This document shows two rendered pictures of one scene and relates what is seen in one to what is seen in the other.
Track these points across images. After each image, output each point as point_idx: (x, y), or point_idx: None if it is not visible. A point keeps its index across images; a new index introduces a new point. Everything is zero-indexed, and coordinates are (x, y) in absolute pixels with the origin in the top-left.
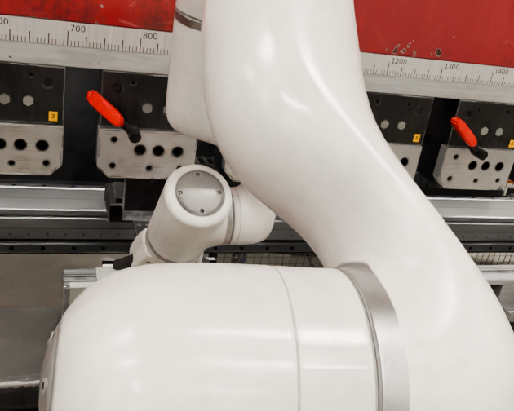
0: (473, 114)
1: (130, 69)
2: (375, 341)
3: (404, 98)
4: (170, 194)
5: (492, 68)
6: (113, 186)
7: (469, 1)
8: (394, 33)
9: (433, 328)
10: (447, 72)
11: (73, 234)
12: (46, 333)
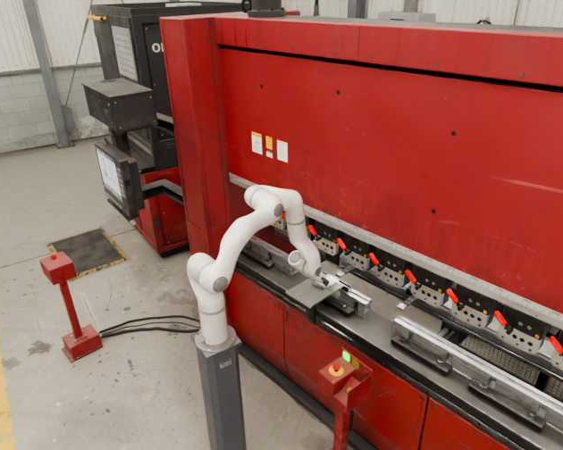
0: (420, 271)
1: (321, 221)
2: (202, 267)
3: (393, 255)
4: (289, 254)
5: (425, 257)
6: None
7: (412, 229)
8: (388, 233)
9: (206, 269)
10: (407, 252)
11: (343, 263)
12: None
